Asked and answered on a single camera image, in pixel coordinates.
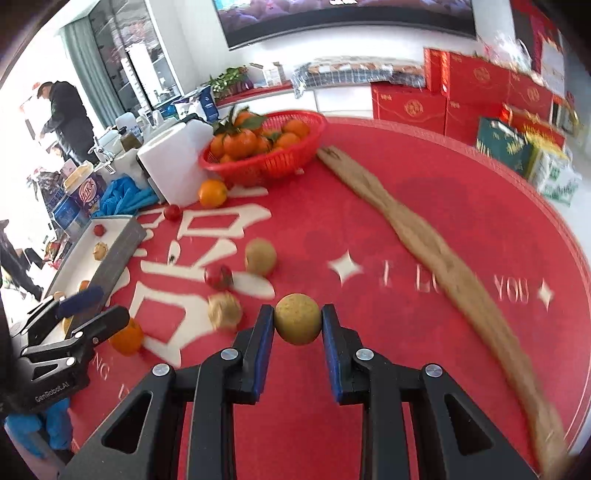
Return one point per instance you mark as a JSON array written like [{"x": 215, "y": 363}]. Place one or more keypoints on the blue rubber gloves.
[{"x": 123, "y": 197}]

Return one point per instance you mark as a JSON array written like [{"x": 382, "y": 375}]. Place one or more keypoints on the red cherry tomato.
[
  {"x": 172, "y": 213},
  {"x": 218, "y": 276},
  {"x": 99, "y": 230}
]

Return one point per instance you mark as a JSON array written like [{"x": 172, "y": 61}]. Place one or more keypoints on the white shallow tray box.
[{"x": 123, "y": 235}]

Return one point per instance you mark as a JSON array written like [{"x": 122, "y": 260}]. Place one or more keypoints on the checkered cloth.
[{"x": 331, "y": 72}]

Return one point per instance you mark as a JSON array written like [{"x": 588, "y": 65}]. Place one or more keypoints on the green potted plant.
[{"x": 232, "y": 81}]

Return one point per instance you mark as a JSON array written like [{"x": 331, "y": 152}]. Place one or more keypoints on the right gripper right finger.
[{"x": 406, "y": 410}]

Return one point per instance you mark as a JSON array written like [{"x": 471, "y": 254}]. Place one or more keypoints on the purple milk tea cup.
[{"x": 85, "y": 187}]

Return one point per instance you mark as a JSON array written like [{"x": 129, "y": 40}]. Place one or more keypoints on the red plastic fruit basket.
[{"x": 262, "y": 169}]

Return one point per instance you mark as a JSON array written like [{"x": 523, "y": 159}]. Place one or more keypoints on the red cherry tomato in tray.
[{"x": 99, "y": 230}]

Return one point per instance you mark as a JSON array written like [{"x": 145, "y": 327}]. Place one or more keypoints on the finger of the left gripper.
[
  {"x": 83, "y": 338},
  {"x": 51, "y": 311}
]

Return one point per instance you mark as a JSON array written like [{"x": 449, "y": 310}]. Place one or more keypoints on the red gift boxes stack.
[{"x": 459, "y": 91}]

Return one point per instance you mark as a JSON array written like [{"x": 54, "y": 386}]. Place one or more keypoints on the round brown longan fruit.
[{"x": 297, "y": 319}]

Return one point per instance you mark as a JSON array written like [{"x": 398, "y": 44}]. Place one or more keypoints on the orange beside basket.
[{"x": 212, "y": 193}]

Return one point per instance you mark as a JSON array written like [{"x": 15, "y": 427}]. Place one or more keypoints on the person in dark jacket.
[{"x": 69, "y": 121}]

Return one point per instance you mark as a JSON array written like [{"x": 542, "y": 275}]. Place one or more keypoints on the tan husk fruit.
[{"x": 224, "y": 311}]

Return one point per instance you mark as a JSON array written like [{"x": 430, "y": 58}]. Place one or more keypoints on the white paper towel roll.
[{"x": 171, "y": 160}]

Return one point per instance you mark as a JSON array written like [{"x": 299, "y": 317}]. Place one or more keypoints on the mandarins pile with leaves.
[{"x": 241, "y": 135}]

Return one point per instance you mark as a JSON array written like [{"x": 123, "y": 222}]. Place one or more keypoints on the red round table mat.
[{"x": 336, "y": 248}]

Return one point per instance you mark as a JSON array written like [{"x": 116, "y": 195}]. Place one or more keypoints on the crumpled husk fruit in tray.
[{"x": 100, "y": 250}]

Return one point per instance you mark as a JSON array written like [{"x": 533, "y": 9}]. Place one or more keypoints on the green gift box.
[{"x": 504, "y": 144}]

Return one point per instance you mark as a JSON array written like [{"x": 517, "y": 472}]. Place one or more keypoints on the wall television screen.
[{"x": 247, "y": 22}]

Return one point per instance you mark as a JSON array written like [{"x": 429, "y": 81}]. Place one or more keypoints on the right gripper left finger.
[{"x": 141, "y": 438}]

